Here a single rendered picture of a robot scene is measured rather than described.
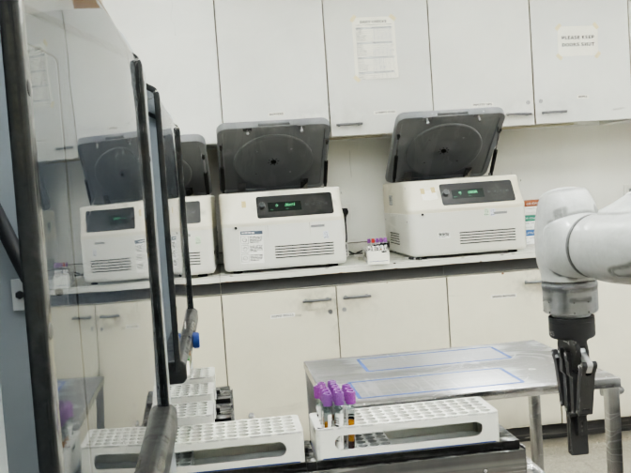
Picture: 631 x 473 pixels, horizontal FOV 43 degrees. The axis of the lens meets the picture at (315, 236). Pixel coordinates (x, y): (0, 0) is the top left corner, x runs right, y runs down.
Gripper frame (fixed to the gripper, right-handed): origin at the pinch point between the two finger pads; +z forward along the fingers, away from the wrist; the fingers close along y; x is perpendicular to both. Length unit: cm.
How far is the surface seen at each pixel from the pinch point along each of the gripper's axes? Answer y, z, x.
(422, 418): 4.5, -6.7, -27.7
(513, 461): 6.7, 1.1, -13.9
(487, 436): 5.0, -2.7, -17.2
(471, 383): -31.7, -2.1, -8.2
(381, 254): -225, -14, 13
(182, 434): -1, -6, -66
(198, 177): -269, -55, -66
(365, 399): -27.3, -2.2, -31.3
